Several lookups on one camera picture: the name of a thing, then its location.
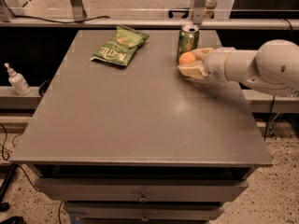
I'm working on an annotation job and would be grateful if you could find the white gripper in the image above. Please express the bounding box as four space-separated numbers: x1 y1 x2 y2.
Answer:
178 47 235 82

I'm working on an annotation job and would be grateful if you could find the orange fruit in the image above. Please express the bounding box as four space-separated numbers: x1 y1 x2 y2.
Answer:
178 51 196 65

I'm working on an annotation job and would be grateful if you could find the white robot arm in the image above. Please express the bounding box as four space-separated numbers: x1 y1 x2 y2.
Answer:
178 39 299 96

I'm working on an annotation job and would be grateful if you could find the green soda can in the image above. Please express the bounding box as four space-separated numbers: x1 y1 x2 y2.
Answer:
177 24 200 60

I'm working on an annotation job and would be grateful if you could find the green chip bag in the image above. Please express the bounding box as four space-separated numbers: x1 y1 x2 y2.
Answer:
91 25 150 67

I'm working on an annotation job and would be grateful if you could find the upper grey drawer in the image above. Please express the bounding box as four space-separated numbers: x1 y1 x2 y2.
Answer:
35 178 249 203

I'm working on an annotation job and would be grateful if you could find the grey drawer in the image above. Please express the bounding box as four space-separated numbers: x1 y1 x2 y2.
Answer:
35 178 249 203
64 203 224 221

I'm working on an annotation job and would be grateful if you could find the white pump bottle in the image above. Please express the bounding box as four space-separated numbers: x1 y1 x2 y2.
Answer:
5 63 31 95

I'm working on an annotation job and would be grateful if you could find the lower grey drawer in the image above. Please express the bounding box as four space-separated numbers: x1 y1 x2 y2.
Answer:
64 203 224 221

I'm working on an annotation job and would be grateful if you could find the metal frame leg right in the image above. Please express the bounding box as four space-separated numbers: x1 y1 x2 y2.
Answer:
192 0 206 25

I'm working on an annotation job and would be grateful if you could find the metal frame leg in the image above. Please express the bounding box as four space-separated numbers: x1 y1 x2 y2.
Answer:
192 0 206 25
69 0 87 22

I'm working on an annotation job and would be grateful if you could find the black cable on ledge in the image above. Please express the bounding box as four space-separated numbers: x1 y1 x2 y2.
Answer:
7 14 110 24

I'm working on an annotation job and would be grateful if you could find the metal frame leg left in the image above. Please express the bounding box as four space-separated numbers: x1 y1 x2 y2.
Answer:
69 0 87 22

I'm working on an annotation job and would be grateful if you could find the black floor cable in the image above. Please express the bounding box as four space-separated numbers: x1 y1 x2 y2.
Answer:
0 123 64 224

